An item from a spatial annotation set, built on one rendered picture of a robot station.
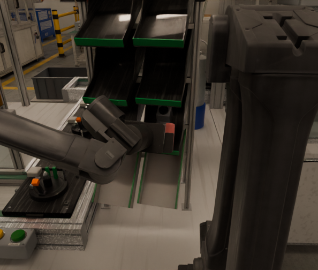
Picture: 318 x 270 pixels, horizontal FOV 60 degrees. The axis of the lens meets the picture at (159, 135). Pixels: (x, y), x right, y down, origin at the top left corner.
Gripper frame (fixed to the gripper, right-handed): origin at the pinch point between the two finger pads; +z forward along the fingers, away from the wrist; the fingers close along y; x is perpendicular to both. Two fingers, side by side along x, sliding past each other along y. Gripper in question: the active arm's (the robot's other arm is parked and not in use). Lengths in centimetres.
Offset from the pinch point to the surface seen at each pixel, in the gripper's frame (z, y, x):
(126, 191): 20.8, 11.3, 21.3
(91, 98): 4.2, 18.2, -8.7
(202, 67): 89, -9, -34
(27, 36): 518, 414, -175
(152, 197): 22.3, 2.1, 22.7
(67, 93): 126, 93, -19
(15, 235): 5, 41, 34
